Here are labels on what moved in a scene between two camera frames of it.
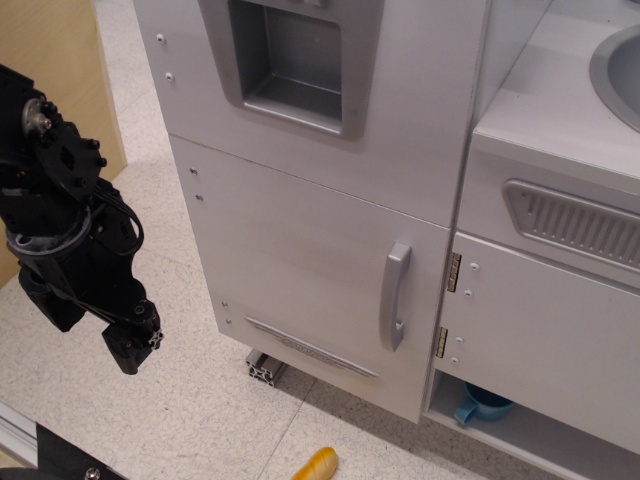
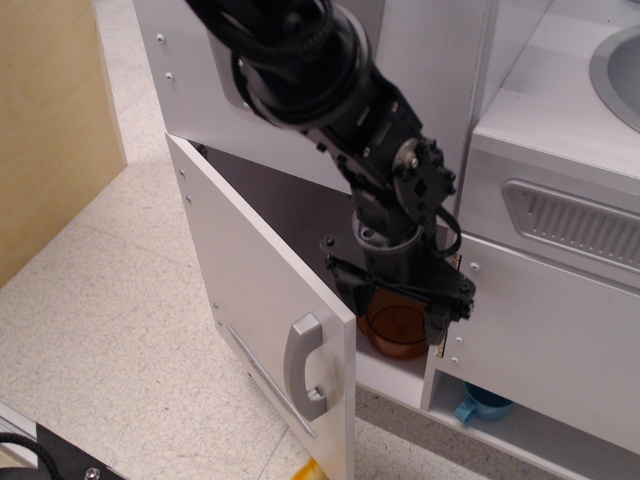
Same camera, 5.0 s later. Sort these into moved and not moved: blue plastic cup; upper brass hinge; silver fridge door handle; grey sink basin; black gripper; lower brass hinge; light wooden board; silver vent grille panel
Moved: silver fridge door handle; black gripper
Not moved: silver vent grille panel; light wooden board; lower brass hinge; blue plastic cup; grey sink basin; upper brass hinge
